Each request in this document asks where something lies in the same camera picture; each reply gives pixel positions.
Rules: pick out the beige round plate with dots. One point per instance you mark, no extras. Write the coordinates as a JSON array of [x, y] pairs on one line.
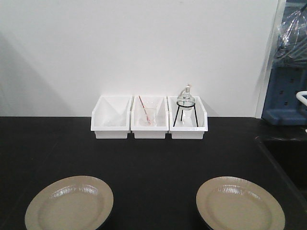
[[232, 203], [73, 203]]

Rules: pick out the middle white plastic bin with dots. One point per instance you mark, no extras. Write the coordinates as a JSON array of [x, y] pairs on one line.
[[138, 127]]

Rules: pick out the white plastic bin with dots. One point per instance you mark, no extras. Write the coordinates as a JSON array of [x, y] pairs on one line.
[[187, 128], [138, 127], [111, 117]]

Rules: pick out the clear glass beaker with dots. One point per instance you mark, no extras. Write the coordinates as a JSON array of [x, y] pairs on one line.
[[152, 110]]

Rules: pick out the right white plastic bin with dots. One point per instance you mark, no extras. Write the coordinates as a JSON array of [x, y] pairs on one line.
[[187, 128]]

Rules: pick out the glass alcohol lamp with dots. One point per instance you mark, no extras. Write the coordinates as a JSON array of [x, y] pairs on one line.
[[185, 100]]

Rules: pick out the left white plastic bin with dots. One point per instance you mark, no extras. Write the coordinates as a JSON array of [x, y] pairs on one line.
[[111, 117]]

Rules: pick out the grey blue drying pegboard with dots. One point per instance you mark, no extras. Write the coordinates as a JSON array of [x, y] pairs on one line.
[[281, 107]]

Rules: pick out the black lab sink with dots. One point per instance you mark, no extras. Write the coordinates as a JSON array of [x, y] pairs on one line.
[[289, 158]]

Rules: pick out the white gooseneck lab faucet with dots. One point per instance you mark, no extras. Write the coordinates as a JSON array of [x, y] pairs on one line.
[[301, 96]]

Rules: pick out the clear bag of pegs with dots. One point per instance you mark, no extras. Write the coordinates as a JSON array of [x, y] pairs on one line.
[[291, 50]]

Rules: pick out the black wire tripod stand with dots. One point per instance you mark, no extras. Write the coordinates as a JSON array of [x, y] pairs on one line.
[[184, 113]]

